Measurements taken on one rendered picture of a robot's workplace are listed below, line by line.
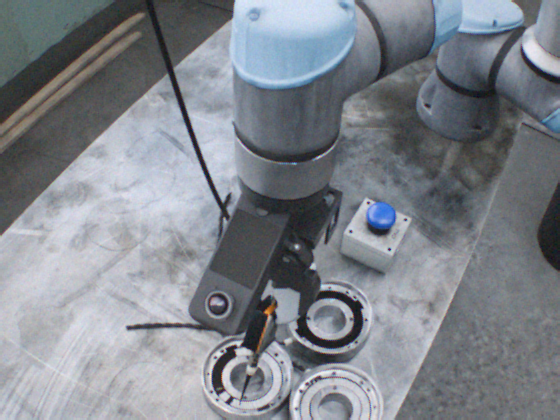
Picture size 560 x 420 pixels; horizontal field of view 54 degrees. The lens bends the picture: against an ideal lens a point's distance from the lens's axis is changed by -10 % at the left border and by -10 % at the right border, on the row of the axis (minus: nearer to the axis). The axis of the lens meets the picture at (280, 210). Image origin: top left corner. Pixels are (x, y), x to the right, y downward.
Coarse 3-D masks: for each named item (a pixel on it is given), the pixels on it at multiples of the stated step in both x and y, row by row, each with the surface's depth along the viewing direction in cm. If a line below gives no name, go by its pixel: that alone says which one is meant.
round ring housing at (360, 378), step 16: (320, 368) 66; (336, 368) 67; (352, 368) 67; (304, 384) 66; (368, 384) 66; (320, 400) 65; (336, 400) 68; (352, 400) 65; (368, 400) 66; (320, 416) 64; (352, 416) 64
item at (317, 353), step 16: (336, 288) 75; (352, 288) 74; (320, 304) 73; (336, 304) 73; (368, 304) 72; (352, 320) 72; (368, 320) 72; (320, 336) 70; (336, 336) 70; (368, 336) 69; (304, 352) 70; (320, 352) 68; (336, 352) 68; (352, 352) 69
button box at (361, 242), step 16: (352, 224) 79; (368, 224) 79; (400, 224) 79; (352, 240) 78; (368, 240) 77; (384, 240) 78; (400, 240) 78; (352, 256) 81; (368, 256) 79; (384, 256) 77; (384, 272) 79
